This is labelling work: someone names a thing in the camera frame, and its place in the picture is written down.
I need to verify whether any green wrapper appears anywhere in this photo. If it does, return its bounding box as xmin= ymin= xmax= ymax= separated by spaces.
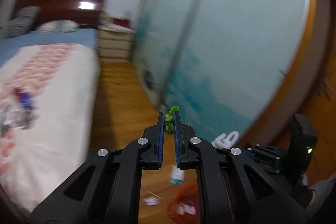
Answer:
xmin=164 ymin=106 xmax=179 ymax=134

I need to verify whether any green white water bottle label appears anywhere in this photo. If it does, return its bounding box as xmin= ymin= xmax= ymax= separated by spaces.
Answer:
xmin=0 ymin=104 xmax=19 ymax=135

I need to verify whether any red plastic trash basket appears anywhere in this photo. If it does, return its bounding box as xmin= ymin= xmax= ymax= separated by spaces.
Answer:
xmin=167 ymin=182 xmax=201 ymax=224

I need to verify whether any crumpled paper on floor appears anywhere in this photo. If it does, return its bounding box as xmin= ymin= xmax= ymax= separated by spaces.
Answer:
xmin=143 ymin=191 xmax=164 ymax=206

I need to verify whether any small white blue bottle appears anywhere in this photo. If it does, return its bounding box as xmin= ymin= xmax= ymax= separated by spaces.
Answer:
xmin=170 ymin=165 xmax=185 ymax=185

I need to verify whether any white pink leaf-print bedspread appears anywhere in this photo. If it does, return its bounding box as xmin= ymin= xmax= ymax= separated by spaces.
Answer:
xmin=1 ymin=43 xmax=100 ymax=215

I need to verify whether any blue crushed Pepsi wrapper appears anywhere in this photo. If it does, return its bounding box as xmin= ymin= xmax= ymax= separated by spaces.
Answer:
xmin=14 ymin=88 xmax=35 ymax=122

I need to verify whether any floral glass sliding wardrobe door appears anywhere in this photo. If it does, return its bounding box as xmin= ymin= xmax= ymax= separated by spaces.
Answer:
xmin=134 ymin=0 xmax=310 ymax=141

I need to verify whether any light wooden nightstand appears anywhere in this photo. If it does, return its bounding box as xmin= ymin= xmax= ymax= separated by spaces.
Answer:
xmin=97 ymin=24 xmax=134 ymax=63

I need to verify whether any blue bed sheet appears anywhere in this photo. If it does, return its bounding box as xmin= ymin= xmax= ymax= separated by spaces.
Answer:
xmin=0 ymin=28 xmax=96 ymax=67

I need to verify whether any white blue flat pillow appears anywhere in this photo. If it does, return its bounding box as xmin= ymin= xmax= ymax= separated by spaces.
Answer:
xmin=37 ymin=20 xmax=80 ymax=34

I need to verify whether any dark red wooden headboard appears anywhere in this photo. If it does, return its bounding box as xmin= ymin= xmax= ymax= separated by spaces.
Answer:
xmin=10 ymin=0 xmax=105 ymax=30

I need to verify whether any grey plaid pillow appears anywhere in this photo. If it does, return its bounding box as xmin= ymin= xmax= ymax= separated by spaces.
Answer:
xmin=1 ymin=6 xmax=39 ymax=39

